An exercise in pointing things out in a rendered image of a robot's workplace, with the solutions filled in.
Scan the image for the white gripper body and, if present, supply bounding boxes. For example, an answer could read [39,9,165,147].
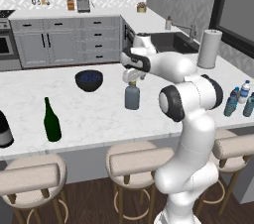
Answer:
[121,68,147,85]

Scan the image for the dark blue bowl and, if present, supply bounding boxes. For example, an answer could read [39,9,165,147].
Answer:
[74,69,104,93]

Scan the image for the dark sink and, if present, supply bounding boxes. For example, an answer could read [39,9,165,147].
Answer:
[149,31,200,55]

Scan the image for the white soap dispenser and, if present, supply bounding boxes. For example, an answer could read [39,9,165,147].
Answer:
[165,15,174,32]

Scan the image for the yellow plant pot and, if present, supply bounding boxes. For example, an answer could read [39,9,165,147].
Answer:
[136,1,148,14]

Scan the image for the silver tap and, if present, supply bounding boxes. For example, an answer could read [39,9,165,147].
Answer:
[172,22,197,44]

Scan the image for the grey base cupboards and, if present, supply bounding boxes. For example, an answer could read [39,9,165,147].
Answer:
[9,15,137,69]

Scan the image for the white paper towel roll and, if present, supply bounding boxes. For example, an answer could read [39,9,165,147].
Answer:
[196,28,223,70]

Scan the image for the beige round stool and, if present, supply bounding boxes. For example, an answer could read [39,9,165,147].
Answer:
[104,140,176,224]
[0,153,69,224]
[193,128,254,218]

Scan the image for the silver coffee machine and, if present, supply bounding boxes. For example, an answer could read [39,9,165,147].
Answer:
[74,0,92,14]

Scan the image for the brown knife block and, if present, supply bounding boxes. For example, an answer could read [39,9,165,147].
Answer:
[65,0,76,12]

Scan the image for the green glass bottle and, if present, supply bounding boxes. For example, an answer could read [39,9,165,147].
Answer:
[43,96,63,143]

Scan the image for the teal plastic bottle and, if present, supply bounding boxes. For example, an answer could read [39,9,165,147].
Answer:
[242,91,254,118]
[223,86,240,118]

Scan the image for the white plastic bottle blue label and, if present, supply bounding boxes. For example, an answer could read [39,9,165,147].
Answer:
[237,79,252,105]

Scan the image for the black framed window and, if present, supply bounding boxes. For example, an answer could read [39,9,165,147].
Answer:
[208,0,254,59]

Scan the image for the steel oven with hob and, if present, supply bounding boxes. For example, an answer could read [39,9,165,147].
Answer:
[0,9,23,72]

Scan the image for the black bottle with grey band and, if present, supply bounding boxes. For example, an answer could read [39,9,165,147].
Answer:
[0,109,15,150]

